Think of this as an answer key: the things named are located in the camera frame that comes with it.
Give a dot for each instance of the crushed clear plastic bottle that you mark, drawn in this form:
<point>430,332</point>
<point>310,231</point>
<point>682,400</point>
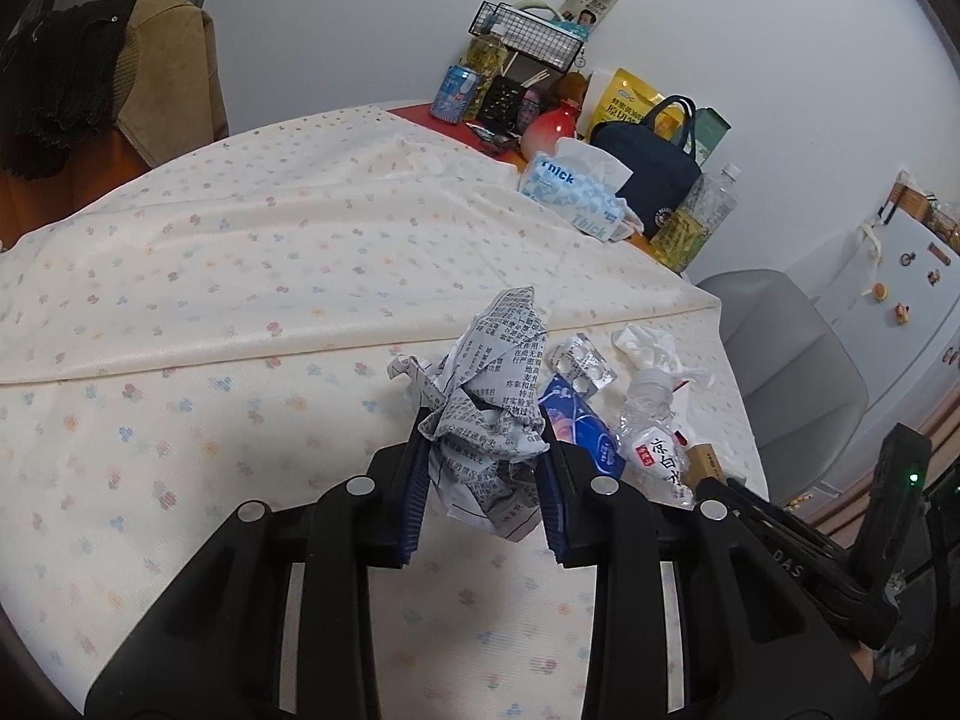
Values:
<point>652,450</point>

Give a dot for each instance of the brown snack box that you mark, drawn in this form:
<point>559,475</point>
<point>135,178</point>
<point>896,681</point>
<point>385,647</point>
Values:
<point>915,202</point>

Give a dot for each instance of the burger fridge magnet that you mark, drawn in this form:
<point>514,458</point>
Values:
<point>879,289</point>

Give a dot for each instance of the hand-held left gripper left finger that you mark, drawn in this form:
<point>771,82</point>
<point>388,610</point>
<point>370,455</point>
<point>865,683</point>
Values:
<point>411,499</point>

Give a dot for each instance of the white refrigerator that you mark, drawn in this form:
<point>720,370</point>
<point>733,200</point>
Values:
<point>900,360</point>

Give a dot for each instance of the navy handbag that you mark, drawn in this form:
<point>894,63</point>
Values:
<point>645,165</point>

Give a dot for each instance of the blue white tissue pack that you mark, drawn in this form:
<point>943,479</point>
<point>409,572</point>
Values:
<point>562,191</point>

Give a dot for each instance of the small fridge magnet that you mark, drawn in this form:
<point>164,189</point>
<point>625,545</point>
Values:
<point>900,311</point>

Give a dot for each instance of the printed paper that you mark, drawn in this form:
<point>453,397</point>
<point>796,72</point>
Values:
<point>480,390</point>

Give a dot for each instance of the white tissue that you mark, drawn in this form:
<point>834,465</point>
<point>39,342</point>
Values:
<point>645,345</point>

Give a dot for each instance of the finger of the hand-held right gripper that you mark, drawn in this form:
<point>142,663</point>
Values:
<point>795,570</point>

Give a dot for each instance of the green tall box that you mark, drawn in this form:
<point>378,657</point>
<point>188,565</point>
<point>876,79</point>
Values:
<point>712,131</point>

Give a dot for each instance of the blue drink can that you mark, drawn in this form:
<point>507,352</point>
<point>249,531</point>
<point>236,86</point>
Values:
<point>454,94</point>

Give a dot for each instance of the floral cream tablecloth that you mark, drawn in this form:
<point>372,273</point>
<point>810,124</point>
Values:
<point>225,277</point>

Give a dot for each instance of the blue foil packet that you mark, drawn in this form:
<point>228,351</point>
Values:
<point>581,427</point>

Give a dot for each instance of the black pen holder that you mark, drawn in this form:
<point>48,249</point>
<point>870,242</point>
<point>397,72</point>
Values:
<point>499,101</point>

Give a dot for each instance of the plastic bottle with yellow drink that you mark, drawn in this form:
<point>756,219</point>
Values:
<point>694,225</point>

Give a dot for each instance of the yellow snack bag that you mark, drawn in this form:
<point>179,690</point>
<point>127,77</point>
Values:
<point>626,101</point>

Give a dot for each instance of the cooking oil bottle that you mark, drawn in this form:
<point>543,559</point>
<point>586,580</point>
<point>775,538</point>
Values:
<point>484,60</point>

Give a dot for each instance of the orange chair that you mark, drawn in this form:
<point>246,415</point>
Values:
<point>75,180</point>

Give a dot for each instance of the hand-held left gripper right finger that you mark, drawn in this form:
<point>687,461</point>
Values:
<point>551,499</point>

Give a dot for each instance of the grey office chair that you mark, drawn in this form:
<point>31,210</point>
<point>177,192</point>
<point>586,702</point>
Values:
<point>787,360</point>

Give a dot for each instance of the silver pill blister pack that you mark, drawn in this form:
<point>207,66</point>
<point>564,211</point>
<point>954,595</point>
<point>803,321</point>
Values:
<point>581,364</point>

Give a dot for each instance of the small brown cardboard box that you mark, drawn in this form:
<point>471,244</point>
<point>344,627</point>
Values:
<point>705,461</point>

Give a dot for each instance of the white mesh bag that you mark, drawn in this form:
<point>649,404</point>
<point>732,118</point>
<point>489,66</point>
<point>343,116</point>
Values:
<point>876,236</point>

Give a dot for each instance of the red round vase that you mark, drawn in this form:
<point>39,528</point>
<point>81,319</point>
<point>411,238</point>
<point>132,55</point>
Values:
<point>547,131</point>

